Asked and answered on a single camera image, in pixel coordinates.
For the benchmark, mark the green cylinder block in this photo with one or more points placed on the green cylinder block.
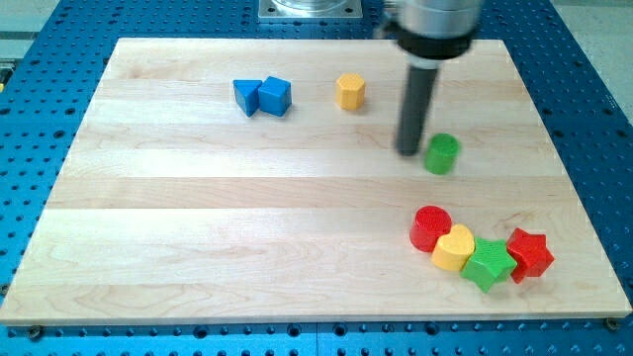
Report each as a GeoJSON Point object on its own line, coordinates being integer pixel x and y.
{"type": "Point", "coordinates": [442, 152]}

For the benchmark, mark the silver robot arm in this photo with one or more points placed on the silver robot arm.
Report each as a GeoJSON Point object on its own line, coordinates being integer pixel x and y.
{"type": "Point", "coordinates": [430, 31]}

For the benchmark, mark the green star block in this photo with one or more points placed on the green star block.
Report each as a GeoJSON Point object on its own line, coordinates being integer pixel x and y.
{"type": "Point", "coordinates": [489, 264]}

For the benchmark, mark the red star block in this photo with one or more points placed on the red star block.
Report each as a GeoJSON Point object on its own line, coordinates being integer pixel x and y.
{"type": "Point", "coordinates": [531, 253]}

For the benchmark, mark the blue cube block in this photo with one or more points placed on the blue cube block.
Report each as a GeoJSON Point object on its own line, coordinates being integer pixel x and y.
{"type": "Point", "coordinates": [275, 96]}

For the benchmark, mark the yellow hexagon block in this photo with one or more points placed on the yellow hexagon block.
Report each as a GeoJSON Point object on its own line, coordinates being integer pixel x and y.
{"type": "Point", "coordinates": [350, 91]}

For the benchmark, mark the blue triangle block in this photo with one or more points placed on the blue triangle block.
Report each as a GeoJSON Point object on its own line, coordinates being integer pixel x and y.
{"type": "Point", "coordinates": [246, 95]}

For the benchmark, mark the red cylinder block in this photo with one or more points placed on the red cylinder block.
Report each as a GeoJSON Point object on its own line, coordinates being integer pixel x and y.
{"type": "Point", "coordinates": [429, 223]}

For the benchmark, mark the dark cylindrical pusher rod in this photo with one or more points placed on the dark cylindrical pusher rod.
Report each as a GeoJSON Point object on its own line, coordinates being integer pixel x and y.
{"type": "Point", "coordinates": [417, 97]}

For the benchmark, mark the light wooden board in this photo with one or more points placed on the light wooden board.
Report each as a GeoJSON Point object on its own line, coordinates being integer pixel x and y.
{"type": "Point", "coordinates": [172, 206]}

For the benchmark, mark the yellow heart block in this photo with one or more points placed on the yellow heart block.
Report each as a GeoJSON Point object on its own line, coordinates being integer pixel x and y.
{"type": "Point", "coordinates": [453, 249]}

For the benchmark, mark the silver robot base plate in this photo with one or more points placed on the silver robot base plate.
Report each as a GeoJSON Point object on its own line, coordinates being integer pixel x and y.
{"type": "Point", "coordinates": [309, 9]}

